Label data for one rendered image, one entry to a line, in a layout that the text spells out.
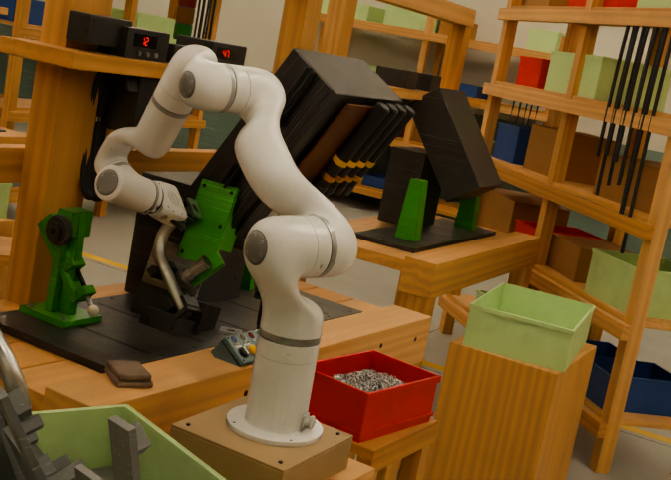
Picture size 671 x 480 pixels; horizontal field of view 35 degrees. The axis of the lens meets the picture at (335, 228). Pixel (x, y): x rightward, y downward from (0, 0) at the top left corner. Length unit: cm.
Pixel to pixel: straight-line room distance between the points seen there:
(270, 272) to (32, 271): 98
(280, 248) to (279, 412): 33
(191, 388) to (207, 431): 32
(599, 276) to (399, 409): 284
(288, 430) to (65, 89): 109
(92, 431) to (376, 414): 76
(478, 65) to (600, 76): 637
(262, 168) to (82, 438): 60
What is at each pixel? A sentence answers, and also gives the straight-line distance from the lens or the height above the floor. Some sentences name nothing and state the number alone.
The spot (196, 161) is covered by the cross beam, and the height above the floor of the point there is 125.
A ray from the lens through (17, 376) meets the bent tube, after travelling 167.
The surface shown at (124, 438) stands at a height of 114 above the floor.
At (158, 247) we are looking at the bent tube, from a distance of 275.
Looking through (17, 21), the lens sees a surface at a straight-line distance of 779.
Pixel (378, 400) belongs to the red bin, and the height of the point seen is 90.
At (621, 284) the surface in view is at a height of 84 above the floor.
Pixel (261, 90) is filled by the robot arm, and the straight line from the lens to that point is 219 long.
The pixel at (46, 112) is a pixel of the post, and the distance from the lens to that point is 273.
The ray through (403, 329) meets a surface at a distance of 320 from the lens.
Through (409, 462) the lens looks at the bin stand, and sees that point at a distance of 274.
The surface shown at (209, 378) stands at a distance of 240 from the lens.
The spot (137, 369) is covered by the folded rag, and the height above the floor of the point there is 93.
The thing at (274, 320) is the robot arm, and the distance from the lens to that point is 200.
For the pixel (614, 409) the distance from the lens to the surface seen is 505.
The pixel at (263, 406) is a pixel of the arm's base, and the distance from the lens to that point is 205.
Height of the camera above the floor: 166
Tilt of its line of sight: 9 degrees down
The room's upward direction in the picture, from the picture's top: 11 degrees clockwise
